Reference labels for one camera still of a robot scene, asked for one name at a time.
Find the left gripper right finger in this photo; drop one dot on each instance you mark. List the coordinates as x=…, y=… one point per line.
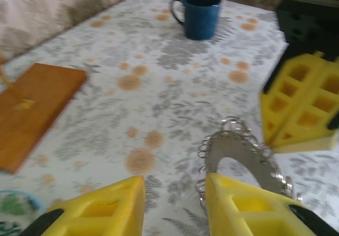
x=238, y=214

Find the green leaf pattern bowl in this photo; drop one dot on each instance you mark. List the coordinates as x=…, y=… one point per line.
x=16, y=212

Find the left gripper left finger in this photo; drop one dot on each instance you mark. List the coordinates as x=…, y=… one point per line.
x=106, y=214

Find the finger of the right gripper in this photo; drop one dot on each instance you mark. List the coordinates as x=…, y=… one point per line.
x=317, y=114
x=288, y=93

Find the blue mug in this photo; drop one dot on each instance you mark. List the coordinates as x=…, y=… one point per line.
x=201, y=19

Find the floral tablecloth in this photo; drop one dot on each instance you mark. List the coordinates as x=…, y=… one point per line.
x=159, y=101

